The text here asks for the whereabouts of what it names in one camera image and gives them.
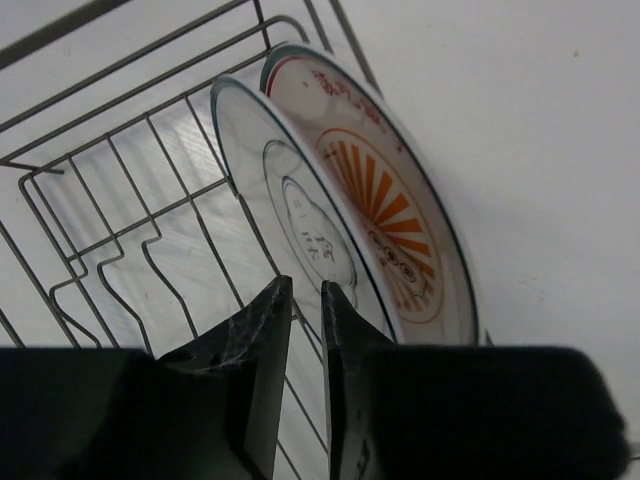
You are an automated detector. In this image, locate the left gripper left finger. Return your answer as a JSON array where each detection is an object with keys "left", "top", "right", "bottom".
[{"left": 1, "top": 276, "right": 293, "bottom": 479}]

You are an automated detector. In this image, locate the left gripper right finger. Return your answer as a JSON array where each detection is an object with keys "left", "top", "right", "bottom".
[{"left": 321, "top": 281, "right": 628, "bottom": 479}]

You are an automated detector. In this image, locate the grey wire dish rack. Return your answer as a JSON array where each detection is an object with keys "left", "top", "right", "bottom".
[{"left": 0, "top": 0, "right": 494, "bottom": 480}]

